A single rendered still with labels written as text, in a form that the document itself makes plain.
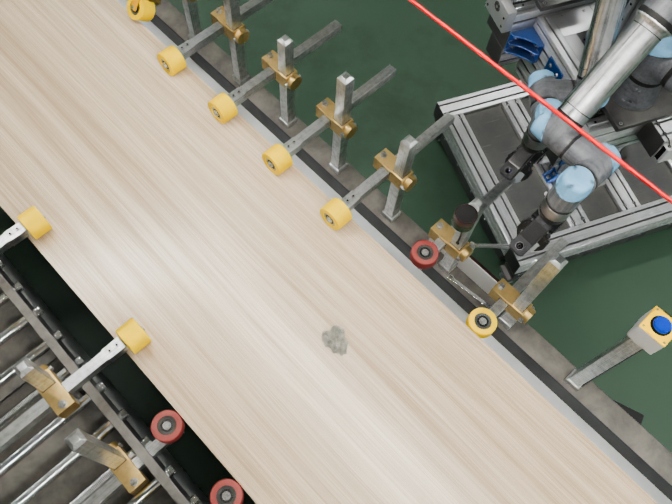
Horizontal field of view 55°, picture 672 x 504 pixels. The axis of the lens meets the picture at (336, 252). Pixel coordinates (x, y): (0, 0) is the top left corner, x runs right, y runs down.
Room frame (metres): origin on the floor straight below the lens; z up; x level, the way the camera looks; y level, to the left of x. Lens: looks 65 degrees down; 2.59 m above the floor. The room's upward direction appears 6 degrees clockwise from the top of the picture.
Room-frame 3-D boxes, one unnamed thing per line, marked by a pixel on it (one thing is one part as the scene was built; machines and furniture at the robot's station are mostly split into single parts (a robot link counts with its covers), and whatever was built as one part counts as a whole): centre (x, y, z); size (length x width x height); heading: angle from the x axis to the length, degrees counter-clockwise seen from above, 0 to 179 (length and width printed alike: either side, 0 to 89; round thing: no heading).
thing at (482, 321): (0.62, -0.42, 0.85); 0.08 x 0.08 x 0.11
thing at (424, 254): (0.81, -0.25, 0.85); 0.08 x 0.08 x 0.11
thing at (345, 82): (1.19, 0.02, 0.93); 0.04 x 0.04 x 0.48; 50
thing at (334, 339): (0.52, -0.02, 0.91); 0.09 x 0.07 x 0.02; 26
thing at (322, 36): (1.39, 0.23, 0.95); 0.50 x 0.04 x 0.04; 140
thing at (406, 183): (1.04, -0.15, 0.95); 0.14 x 0.06 x 0.05; 50
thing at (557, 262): (0.70, -0.55, 0.92); 0.04 x 0.04 x 0.48; 50
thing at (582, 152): (0.91, -0.59, 1.28); 0.11 x 0.11 x 0.08; 47
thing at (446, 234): (0.88, -0.34, 0.85); 0.14 x 0.06 x 0.05; 50
